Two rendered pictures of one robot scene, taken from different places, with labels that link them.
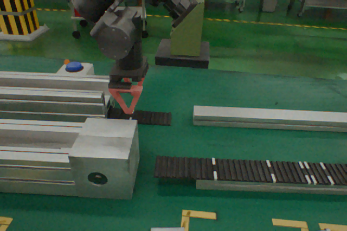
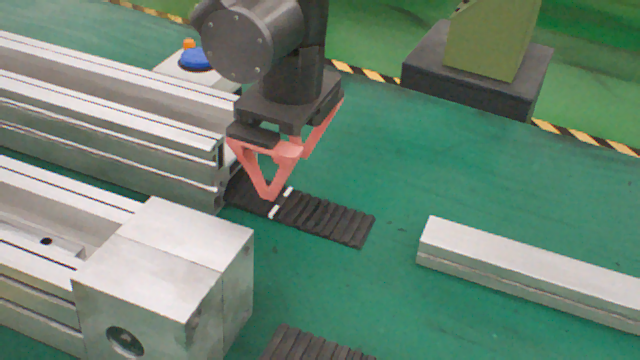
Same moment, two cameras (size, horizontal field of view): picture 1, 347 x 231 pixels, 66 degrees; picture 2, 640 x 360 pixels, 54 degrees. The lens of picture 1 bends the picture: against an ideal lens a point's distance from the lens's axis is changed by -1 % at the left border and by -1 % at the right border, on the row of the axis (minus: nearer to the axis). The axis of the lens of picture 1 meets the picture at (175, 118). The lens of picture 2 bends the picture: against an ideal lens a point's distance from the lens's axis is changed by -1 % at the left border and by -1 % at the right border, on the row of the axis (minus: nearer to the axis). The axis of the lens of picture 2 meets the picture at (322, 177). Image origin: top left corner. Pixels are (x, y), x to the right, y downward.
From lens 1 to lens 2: 12 cm
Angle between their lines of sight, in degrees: 15
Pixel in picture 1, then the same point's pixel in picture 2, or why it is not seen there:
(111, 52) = (227, 64)
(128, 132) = (219, 255)
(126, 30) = (265, 23)
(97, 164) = (125, 312)
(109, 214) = not seen: outside the picture
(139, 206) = not seen: outside the picture
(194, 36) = (509, 33)
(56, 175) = (48, 308)
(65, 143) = (99, 238)
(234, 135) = (506, 318)
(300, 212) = not seen: outside the picture
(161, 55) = (419, 62)
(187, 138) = (386, 292)
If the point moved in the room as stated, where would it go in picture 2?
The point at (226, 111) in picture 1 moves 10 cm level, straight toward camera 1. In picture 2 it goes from (506, 253) to (461, 321)
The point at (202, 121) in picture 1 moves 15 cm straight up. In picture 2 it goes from (437, 261) to (473, 124)
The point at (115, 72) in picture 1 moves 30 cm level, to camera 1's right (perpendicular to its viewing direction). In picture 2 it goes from (248, 104) to (611, 206)
